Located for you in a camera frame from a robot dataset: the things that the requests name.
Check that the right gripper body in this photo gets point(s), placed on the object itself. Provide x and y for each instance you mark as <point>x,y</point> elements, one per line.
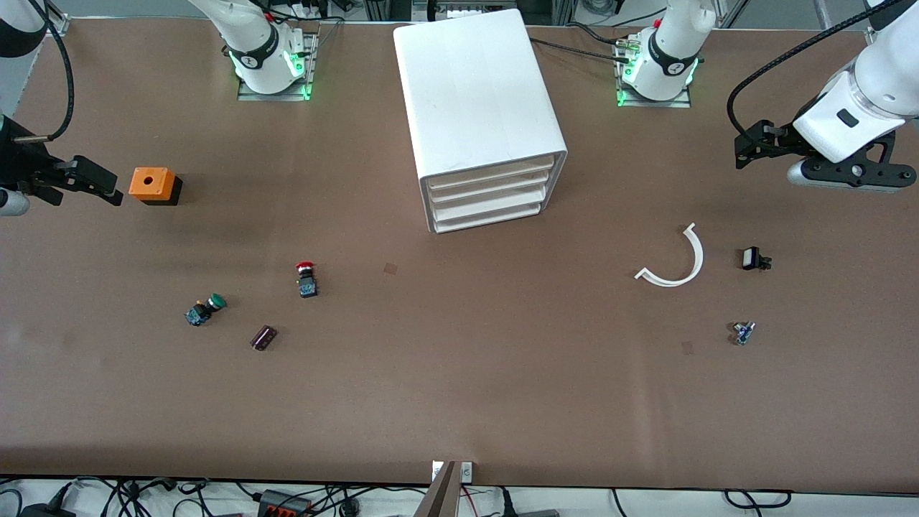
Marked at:
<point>18,161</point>

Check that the red push button switch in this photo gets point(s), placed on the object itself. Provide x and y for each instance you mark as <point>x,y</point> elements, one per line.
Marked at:
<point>307,287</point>

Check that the white plastic drawer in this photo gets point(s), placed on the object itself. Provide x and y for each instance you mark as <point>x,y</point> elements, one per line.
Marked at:
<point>488,217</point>
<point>495,174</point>
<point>492,202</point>
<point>495,188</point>

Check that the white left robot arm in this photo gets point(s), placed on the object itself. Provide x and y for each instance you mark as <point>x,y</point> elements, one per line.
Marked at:
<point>671,43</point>

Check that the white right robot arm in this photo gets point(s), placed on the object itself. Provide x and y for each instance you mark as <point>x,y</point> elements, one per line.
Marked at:
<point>251,36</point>

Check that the white plastic drawer cabinet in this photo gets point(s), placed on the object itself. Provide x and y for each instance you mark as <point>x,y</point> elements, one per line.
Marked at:
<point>474,86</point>

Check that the orange and black box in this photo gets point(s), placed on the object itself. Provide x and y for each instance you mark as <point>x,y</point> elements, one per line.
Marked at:
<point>151,183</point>

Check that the white curved plastic strip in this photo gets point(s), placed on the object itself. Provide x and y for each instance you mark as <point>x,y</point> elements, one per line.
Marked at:
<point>696,262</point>

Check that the small blue electronic component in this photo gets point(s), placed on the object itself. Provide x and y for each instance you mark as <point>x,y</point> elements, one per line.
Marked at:
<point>743,333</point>

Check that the dark purple capacitor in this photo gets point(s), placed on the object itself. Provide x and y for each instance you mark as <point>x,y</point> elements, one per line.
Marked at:
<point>263,338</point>

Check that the black power adapter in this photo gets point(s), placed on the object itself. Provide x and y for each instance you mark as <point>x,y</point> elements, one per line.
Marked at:
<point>43,511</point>

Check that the black and red power strip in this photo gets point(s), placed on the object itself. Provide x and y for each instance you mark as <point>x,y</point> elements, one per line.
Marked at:
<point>283,504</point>

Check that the small black switch part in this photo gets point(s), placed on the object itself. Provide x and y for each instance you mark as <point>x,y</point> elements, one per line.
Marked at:
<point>751,258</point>

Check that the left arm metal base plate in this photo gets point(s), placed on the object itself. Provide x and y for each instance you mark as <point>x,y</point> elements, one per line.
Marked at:
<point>646,103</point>

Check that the aluminium frame profile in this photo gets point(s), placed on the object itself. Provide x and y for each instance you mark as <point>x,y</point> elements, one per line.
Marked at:
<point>57,21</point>

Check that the green push button switch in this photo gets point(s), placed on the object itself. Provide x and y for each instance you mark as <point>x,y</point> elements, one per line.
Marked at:
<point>214,301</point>

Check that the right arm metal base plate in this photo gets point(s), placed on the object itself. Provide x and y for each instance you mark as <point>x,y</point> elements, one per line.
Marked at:
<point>273,96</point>

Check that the grey aluminium frame structure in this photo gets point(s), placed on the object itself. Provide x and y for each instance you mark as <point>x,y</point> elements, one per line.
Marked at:
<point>459,11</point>

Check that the small white metal bracket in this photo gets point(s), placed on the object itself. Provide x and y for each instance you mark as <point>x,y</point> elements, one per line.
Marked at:
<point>436,471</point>
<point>467,471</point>

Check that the brown wooden post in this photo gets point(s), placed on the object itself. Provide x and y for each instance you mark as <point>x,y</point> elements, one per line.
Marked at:
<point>439,495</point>

